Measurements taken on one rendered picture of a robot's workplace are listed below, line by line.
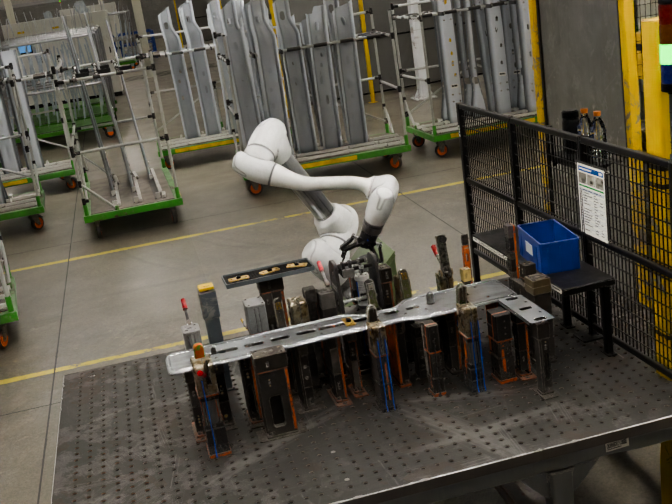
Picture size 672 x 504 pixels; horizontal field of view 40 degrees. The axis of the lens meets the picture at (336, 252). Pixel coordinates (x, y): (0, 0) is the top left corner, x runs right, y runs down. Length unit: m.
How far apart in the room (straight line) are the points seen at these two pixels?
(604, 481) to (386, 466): 1.43
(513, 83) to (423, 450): 8.95
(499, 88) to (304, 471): 8.73
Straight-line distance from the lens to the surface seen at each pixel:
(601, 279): 3.74
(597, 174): 3.71
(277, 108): 10.48
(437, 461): 3.22
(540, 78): 6.49
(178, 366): 3.51
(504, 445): 3.28
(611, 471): 4.47
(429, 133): 11.07
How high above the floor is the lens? 2.33
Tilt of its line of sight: 17 degrees down
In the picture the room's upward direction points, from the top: 8 degrees counter-clockwise
